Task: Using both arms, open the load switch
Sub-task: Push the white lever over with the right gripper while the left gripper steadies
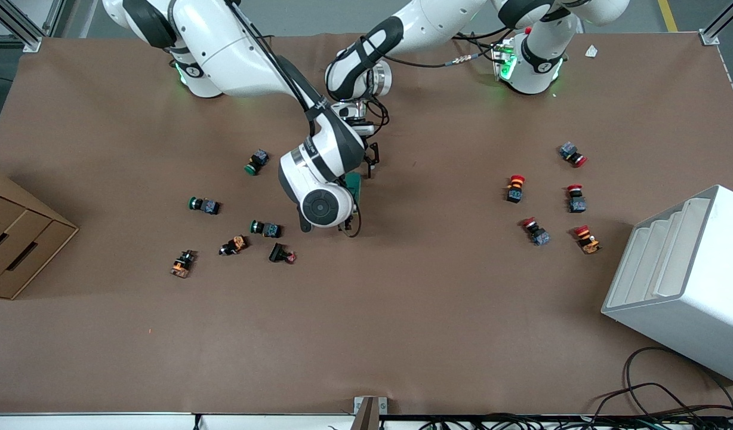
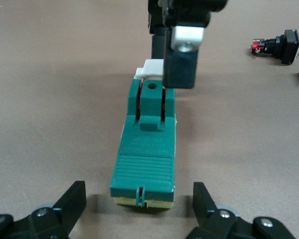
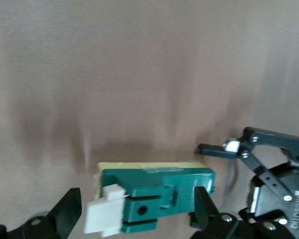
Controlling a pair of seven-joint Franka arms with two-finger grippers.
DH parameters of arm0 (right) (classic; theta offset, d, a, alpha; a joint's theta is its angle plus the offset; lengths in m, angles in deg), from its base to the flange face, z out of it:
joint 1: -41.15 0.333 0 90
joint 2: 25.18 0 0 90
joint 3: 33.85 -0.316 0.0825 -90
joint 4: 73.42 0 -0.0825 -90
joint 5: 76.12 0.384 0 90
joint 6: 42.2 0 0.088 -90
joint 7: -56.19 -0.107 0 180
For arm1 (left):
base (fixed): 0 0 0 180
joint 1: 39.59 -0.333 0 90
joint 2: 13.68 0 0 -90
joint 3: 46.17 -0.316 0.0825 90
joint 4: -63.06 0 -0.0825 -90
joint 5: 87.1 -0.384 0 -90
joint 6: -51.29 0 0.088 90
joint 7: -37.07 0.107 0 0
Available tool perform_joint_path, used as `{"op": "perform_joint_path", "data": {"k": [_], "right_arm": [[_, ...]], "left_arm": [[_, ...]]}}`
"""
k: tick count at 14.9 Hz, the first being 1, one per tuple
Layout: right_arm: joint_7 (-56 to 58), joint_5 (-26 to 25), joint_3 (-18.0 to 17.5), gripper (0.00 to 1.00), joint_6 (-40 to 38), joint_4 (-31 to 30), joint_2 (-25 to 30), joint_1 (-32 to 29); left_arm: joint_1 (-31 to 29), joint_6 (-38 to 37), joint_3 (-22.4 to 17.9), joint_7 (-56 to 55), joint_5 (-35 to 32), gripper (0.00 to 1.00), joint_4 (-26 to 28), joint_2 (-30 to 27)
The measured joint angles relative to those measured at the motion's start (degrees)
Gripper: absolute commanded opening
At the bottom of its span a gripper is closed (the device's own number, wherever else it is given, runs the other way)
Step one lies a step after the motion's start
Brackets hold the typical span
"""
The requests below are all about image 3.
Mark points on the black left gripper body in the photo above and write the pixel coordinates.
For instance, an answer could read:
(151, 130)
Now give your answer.
(289, 189)

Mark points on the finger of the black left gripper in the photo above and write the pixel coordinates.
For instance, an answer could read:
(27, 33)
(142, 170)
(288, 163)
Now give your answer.
(269, 138)

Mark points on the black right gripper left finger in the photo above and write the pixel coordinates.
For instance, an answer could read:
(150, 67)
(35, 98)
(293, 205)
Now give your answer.
(62, 214)

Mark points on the green load switch white lever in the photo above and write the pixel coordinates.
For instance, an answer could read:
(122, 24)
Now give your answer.
(149, 189)

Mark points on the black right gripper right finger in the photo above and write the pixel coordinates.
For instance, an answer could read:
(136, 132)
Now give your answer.
(214, 224)

